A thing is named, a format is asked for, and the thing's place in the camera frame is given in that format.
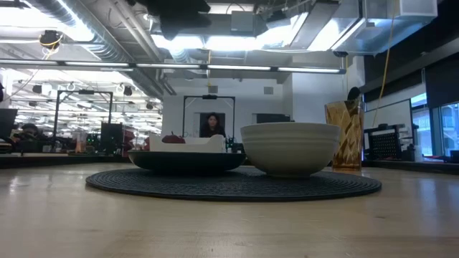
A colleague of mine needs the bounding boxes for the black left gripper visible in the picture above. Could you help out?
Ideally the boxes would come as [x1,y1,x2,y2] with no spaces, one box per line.
[136,0,213,41]

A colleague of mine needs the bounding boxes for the red apple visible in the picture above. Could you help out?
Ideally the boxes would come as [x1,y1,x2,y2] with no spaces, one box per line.
[161,130,186,145]

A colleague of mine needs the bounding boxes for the black shallow plate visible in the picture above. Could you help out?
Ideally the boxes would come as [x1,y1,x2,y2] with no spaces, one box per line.
[128,150,247,173]

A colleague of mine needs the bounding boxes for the white ribbed ceramic bowl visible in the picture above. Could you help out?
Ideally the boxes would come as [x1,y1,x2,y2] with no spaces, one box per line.
[240,122,341,178]

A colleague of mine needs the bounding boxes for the round dark woven placemat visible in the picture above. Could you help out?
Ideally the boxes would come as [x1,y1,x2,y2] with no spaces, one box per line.
[85,166,382,203]

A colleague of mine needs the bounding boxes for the amber patterned drinking glass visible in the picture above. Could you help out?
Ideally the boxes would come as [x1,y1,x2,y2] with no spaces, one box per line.
[324,100,365,173]

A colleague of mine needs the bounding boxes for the long linear ceiling light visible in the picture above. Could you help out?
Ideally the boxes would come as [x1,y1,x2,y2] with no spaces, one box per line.
[0,59,347,75]

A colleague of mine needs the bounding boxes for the grey ceiling ventilation box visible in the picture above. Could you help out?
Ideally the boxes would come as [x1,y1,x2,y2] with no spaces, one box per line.
[229,9,256,34]

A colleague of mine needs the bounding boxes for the person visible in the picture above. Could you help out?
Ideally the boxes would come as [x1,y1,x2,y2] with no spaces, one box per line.
[199,112,227,139]
[10,123,49,153]

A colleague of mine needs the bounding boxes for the white plastic tray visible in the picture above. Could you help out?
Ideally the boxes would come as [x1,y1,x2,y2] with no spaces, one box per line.
[148,133,227,154]

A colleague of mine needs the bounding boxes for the dark computer monitor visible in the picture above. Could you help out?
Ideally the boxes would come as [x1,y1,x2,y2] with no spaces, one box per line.
[0,107,19,140]

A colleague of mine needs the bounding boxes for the black perforated crate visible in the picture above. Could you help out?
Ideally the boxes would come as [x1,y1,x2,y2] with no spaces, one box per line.
[363,123,419,161]

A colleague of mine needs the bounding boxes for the round silver air duct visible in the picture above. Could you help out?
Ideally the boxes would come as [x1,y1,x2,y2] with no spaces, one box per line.
[34,0,166,97]

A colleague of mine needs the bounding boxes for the black metal rig frame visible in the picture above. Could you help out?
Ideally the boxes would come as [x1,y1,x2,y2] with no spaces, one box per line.
[52,89,114,153]
[182,94,237,139]

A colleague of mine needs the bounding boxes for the black ceiling cable reel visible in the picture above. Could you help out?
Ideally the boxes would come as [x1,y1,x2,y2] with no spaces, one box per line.
[38,29,65,51]

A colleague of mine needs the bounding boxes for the yellow hanging cable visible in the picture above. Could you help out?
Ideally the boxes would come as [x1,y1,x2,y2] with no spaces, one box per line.
[371,0,397,128]

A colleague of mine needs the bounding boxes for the white wall board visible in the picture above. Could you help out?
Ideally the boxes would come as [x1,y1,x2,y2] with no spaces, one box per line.
[363,98,414,130]

